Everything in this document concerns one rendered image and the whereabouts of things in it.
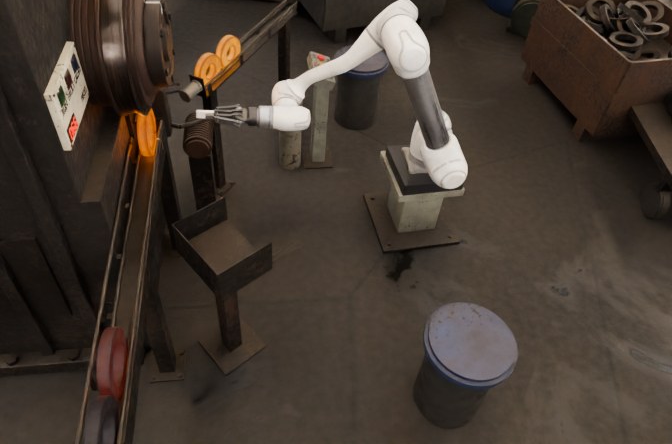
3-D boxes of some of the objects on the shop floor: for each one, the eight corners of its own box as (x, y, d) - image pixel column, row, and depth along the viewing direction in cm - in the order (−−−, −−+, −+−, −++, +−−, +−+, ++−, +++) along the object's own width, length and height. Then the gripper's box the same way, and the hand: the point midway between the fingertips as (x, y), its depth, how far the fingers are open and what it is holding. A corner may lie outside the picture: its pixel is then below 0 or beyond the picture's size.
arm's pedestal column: (433, 189, 301) (444, 145, 279) (459, 244, 274) (474, 201, 252) (363, 196, 293) (369, 152, 272) (383, 253, 266) (391, 210, 244)
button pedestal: (305, 172, 304) (309, 76, 261) (301, 144, 321) (304, 50, 278) (333, 171, 306) (342, 76, 263) (328, 143, 323) (335, 50, 280)
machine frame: (-51, 382, 207) (-539, -153, 84) (26, 184, 282) (-171, -248, 160) (149, 365, 217) (-26, -133, 94) (171, 179, 293) (91, -232, 170)
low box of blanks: (683, 139, 350) (743, 48, 304) (584, 152, 334) (633, 57, 288) (599, 63, 413) (639, -23, 367) (513, 70, 397) (543, -18, 351)
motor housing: (194, 222, 272) (180, 138, 235) (196, 191, 287) (183, 108, 250) (220, 221, 274) (211, 137, 236) (221, 190, 289) (212, 107, 252)
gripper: (257, 134, 216) (195, 131, 211) (256, 114, 225) (197, 111, 220) (258, 119, 211) (195, 116, 206) (257, 99, 220) (196, 96, 215)
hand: (205, 114), depth 214 cm, fingers closed
